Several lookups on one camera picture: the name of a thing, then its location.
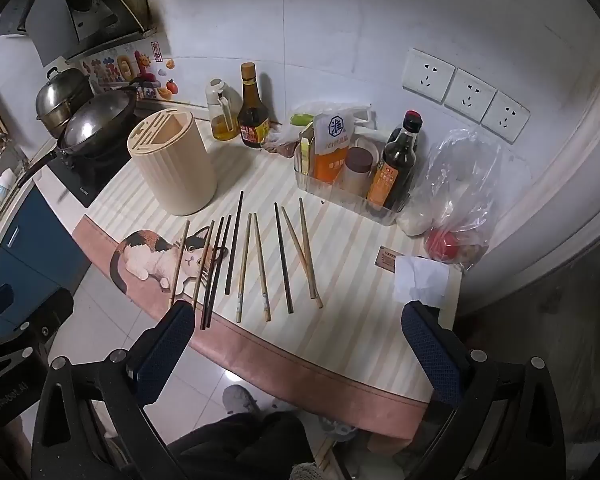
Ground white paper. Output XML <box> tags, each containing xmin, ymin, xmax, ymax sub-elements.
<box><xmin>393</xmin><ymin>254</ymin><xmax>451</xmax><ymax>307</ymax></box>

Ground thin wooden chopstick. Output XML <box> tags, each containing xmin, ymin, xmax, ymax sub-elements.
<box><xmin>192</xmin><ymin>220</ymin><xmax>215</xmax><ymax>310</ymax></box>
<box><xmin>168</xmin><ymin>220</ymin><xmax>191</xmax><ymax>310</ymax></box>

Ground small brown card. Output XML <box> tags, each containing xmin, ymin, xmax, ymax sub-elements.
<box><xmin>374</xmin><ymin>245</ymin><xmax>400</xmax><ymax>274</ymax></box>

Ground white wall outlet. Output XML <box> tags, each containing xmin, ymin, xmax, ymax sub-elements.
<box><xmin>443</xmin><ymin>67</ymin><xmax>498</xmax><ymax>124</ymax></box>
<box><xmin>480</xmin><ymin>90</ymin><xmax>531</xmax><ymax>145</ymax></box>
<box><xmin>401</xmin><ymin>48</ymin><xmax>456</xmax><ymax>105</ymax></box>

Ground person's dark pants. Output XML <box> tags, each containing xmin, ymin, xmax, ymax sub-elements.
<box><xmin>167</xmin><ymin>409</ymin><xmax>317</xmax><ymax>480</ymax></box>

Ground dark bottle with orange label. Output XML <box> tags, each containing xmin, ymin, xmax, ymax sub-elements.
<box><xmin>365</xmin><ymin>109</ymin><xmax>424</xmax><ymax>209</ymax></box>

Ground crumpled plastic bag with vegetable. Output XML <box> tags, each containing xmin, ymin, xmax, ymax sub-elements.
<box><xmin>269</xmin><ymin>100</ymin><xmax>372</xmax><ymax>157</ymax></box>

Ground steel steamer pot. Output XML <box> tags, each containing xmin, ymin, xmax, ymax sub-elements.
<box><xmin>34</xmin><ymin>66</ymin><xmax>96</xmax><ymax>139</ymax></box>

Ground cream ribbed chopstick holder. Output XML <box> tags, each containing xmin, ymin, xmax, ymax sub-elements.
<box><xmin>127</xmin><ymin>109</ymin><xmax>217</xmax><ymax>216</ymax></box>

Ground brown bamboo chopstick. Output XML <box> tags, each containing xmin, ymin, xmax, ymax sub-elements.
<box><xmin>280</xmin><ymin>206</ymin><xmax>324</xmax><ymax>309</ymax></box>
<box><xmin>298</xmin><ymin>198</ymin><xmax>318</xmax><ymax>301</ymax></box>

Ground white and orange seasoning packet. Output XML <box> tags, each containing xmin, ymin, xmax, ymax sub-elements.
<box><xmin>312</xmin><ymin>112</ymin><xmax>354</xmax><ymax>184</ymax></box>

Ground clear plastic bag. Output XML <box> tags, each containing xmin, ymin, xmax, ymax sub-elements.
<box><xmin>396</xmin><ymin>128</ymin><xmax>502</xmax><ymax>267</ymax></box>

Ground clear plastic organizer bin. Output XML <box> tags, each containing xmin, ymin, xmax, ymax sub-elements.
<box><xmin>293</xmin><ymin>122</ymin><xmax>422</xmax><ymax>227</ymax></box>

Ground colourful wall stickers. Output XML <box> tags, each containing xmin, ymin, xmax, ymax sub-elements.
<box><xmin>79</xmin><ymin>50</ymin><xmax>179</xmax><ymax>102</ymax></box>

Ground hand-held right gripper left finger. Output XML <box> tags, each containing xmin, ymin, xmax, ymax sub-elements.
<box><xmin>31</xmin><ymin>300</ymin><xmax>196</xmax><ymax>480</ymax></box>

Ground grey slipper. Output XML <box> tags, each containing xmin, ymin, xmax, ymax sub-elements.
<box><xmin>222</xmin><ymin>384</ymin><xmax>262</xmax><ymax>415</ymax></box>

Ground glass oil bottle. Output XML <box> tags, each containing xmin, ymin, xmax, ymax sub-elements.
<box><xmin>204</xmin><ymin>78</ymin><xmax>241</xmax><ymax>142</ymax></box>

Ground yellow box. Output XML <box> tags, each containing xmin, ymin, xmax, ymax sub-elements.
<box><xmin>299</xmin><ymin>126</ymin><xmax>317</xmax><ymax>177</ymax></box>

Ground jar with brown lid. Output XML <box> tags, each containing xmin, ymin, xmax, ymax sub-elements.
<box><xmin>343</xmin><ymin>147</ymin><xmax>374</xmax><ymax>197</ymax></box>

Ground steel wok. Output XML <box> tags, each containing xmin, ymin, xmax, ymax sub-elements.
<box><xmin>17</xmin><ymin>88</ymin><xmax>139</xmax><ymax>189</ymax></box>

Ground dark sauce bottle yellow cap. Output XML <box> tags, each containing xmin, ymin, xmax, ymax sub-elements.
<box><xmin>237</xmin><ymin>62</ymin><xmax>271</xmax><ymax>150</ymax></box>

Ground range hood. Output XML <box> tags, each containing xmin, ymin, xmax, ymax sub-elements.
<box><xmin>0</xmin><ymin>0</ymin><xmax>152</xmax><ymax>67</ymax></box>

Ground red tomato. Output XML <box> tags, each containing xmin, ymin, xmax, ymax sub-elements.
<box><xmin>426</xmin><ymin>229</ymin><xmax>459</xmax><ymax>264</ymax></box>

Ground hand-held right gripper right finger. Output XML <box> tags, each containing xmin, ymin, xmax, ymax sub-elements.
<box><xmin>401</xmin><ymin>301</ymin><xmax>567</xmax><ymax>480</ymax></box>

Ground black induction cooktop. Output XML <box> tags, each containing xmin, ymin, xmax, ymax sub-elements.
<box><xmin>47</xmin><ymin>105</ymin><xmax>147</xmax><ymax>209</ymax></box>

